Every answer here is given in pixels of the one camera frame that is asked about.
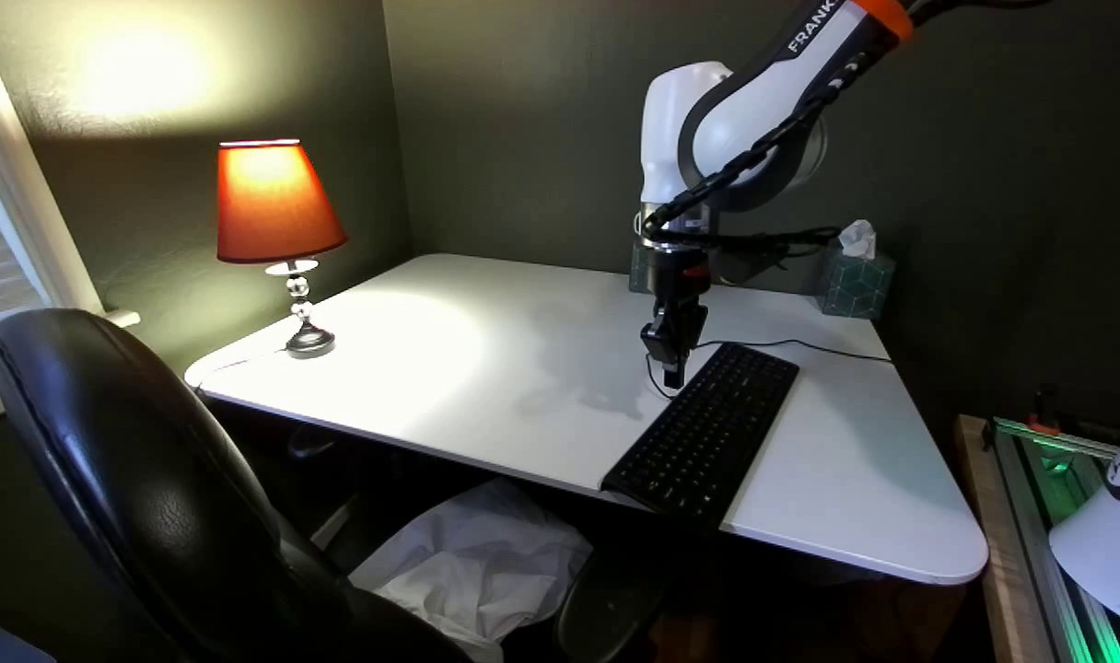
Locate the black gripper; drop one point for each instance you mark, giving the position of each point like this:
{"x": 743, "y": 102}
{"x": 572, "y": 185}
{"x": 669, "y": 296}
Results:
{"x": 676, "y": 313}

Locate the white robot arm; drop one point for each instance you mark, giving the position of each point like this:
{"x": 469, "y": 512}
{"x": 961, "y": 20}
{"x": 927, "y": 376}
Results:
{"x": 730, "y": 141}

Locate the black computer keyboard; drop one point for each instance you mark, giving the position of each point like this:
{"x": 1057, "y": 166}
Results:
{"x": 696, "y": 452}

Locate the green tissue box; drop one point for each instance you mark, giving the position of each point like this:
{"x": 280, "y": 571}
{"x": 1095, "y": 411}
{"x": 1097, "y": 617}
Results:
{"x": 856, "y": 276}

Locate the white crumpled bag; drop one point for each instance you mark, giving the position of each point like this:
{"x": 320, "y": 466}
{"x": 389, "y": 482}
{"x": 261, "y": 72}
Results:
{"x": 475, "y": 568}

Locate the wooden side shelf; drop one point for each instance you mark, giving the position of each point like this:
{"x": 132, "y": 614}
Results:
{"x": 1021, "y": 482}

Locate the orange shade table lamp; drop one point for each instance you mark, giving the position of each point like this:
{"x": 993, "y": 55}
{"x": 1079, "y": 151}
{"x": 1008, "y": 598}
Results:
{"x": 272, "y": 210}

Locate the white black cap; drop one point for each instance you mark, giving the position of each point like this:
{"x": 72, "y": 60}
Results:
{"x": 1086, "y": 544}

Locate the black office chair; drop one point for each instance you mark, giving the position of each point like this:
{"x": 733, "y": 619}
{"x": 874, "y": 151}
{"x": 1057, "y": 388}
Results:
{"x": 172, "y": 511}

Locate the white window frame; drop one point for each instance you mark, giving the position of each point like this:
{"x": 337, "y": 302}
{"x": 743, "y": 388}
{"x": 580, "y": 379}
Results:
{"x": 38, "y": 256}

